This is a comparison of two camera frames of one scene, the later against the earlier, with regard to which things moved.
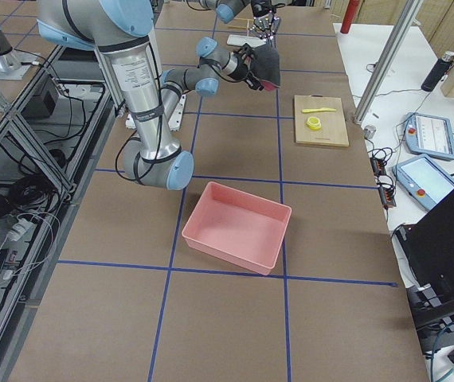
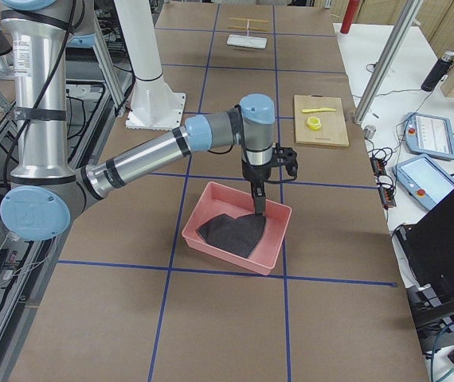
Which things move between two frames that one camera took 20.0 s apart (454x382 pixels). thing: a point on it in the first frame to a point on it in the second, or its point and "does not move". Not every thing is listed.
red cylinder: [350, 16] does not move
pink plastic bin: [237, 227] does not move
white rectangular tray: [240, 40] does not move
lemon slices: [313, 122] does not move
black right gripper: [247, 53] to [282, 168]
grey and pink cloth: [265, 64] to [236, 236]
